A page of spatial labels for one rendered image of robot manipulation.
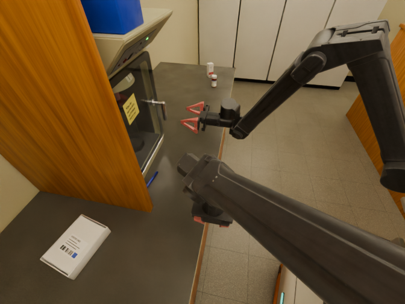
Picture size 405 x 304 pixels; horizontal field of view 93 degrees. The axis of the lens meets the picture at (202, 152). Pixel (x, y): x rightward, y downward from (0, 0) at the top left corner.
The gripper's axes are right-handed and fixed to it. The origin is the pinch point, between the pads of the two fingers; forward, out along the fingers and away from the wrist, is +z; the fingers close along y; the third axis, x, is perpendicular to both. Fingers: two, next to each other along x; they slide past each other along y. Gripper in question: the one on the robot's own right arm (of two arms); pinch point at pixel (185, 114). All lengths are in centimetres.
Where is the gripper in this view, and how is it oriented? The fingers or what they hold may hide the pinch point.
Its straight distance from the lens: 81.9
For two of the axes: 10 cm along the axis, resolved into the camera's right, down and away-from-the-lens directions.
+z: -9.8, -1.5, 1.2
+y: -1.9, 7.0, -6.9
